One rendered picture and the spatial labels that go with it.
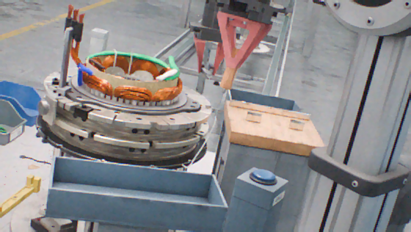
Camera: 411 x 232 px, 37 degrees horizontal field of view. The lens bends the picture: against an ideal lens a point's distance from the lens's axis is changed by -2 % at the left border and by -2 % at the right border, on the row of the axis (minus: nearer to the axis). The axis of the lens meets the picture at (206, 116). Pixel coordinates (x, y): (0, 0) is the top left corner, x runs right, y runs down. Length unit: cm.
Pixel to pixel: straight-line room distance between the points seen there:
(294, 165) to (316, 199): 39
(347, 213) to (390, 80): 18
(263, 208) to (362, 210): 28
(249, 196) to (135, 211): 27
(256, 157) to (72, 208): 47
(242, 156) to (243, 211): 16
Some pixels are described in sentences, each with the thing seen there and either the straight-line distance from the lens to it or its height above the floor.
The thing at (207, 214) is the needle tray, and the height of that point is 105.
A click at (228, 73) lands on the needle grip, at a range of 89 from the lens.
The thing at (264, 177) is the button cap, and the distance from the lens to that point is 105.
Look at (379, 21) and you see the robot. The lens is 70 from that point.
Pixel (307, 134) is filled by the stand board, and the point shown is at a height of 106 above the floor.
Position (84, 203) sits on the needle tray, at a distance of 85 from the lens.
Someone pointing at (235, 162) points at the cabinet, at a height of 100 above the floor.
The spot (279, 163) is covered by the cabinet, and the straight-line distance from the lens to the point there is 121.
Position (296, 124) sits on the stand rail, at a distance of 127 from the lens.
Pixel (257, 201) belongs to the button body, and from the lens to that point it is 105.
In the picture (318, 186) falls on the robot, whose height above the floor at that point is 113.
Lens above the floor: 144
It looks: 18 degrees down
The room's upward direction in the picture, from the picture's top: 12 degrees clockwise
